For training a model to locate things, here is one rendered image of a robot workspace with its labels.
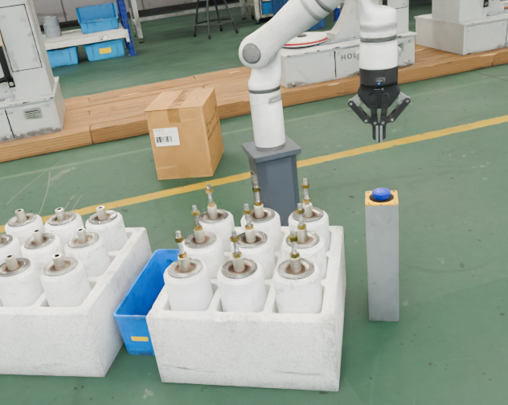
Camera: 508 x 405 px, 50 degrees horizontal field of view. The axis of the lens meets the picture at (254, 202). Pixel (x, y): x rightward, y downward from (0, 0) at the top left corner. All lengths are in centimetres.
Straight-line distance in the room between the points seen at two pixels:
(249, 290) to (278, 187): 58
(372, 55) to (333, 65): 217
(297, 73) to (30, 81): 143
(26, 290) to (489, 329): 105
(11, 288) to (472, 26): 305
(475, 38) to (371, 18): 264
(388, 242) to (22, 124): 222
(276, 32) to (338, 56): 180
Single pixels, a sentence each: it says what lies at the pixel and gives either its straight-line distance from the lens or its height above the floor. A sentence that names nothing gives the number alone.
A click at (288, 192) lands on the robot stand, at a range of 165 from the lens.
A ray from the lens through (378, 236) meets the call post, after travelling 125.
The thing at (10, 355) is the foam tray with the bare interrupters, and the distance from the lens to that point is 143.
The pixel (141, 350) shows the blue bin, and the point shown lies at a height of 1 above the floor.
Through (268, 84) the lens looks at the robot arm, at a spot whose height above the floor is 49.
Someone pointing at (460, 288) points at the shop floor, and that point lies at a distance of 151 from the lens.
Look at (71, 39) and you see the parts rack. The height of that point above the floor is 23.
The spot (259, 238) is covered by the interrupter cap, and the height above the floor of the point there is 25.
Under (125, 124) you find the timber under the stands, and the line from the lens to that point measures 298.
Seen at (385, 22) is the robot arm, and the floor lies 69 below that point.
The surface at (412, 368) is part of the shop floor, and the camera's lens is 126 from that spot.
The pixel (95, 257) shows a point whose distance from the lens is 137.
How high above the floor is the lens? 85
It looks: 25 degrees down
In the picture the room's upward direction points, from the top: 7 degrees counter-clockwise
